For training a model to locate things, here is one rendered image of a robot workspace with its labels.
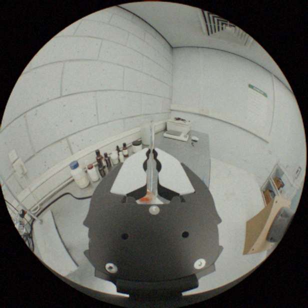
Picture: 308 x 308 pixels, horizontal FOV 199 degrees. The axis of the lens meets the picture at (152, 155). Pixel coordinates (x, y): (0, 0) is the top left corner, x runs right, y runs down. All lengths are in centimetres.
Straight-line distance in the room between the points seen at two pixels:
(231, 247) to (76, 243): 54
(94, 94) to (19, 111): 48
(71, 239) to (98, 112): 66
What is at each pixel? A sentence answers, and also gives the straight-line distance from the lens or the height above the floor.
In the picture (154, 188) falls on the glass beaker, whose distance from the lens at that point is 21.
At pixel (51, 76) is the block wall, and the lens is 62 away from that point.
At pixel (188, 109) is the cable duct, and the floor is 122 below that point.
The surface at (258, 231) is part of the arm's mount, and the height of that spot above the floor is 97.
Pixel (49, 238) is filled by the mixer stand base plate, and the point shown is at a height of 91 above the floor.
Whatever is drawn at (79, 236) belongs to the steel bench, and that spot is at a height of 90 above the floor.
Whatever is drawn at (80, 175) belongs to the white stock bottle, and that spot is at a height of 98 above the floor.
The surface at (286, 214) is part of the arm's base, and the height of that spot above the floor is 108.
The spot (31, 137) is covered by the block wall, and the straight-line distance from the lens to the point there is 59.
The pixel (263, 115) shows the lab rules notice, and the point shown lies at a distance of 184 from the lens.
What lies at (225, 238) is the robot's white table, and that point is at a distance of 42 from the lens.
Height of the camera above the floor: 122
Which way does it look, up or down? 31 degrees down
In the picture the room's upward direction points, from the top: 2 degrees clockwise
